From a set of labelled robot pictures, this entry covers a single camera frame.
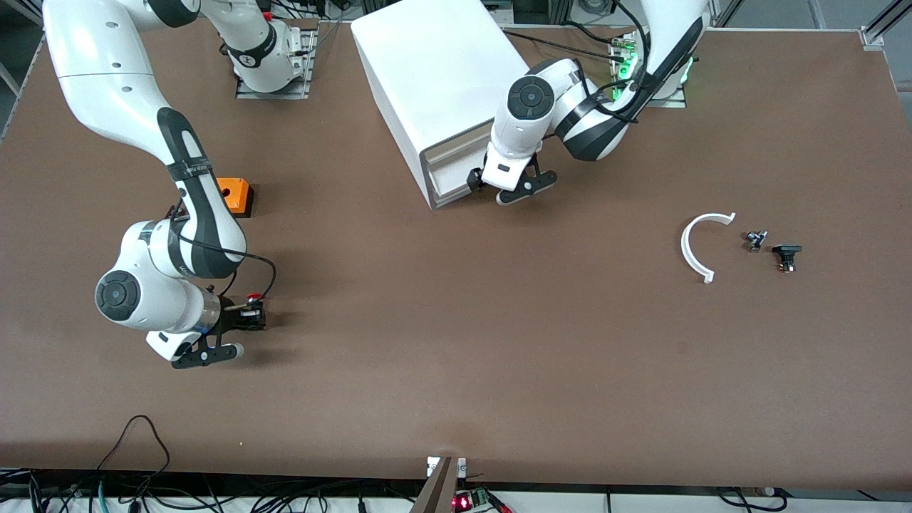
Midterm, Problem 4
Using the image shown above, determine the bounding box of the orange box with hole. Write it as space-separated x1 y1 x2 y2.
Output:
216 177 255 219

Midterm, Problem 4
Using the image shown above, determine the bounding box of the white curved plastic arc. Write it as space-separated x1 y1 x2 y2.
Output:
680 212 737 284

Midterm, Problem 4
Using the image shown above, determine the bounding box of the circuit board with red LED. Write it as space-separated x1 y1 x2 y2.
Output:
452 488 494 513

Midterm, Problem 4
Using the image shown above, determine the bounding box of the black looped cable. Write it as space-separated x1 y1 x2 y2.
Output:
96 415 172 492

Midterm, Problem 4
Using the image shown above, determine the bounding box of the black cable on table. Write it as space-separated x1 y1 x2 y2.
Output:
502 21 617 61

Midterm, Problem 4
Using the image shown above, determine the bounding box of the black cable bundle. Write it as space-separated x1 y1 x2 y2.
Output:
0 467 428 513

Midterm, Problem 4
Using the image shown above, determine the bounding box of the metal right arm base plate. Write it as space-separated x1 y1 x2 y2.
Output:
235 28 318 100

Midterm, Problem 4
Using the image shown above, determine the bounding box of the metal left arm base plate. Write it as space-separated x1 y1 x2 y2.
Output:
609 32 688 109

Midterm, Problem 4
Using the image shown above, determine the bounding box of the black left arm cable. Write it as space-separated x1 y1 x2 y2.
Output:
563 0 653 125

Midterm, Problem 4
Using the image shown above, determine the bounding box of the grey metal post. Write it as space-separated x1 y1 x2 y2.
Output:
410 456 460 513

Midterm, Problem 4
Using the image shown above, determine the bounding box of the aluminium frame profile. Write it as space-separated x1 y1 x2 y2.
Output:
859 0 912 49
0 0 45 33

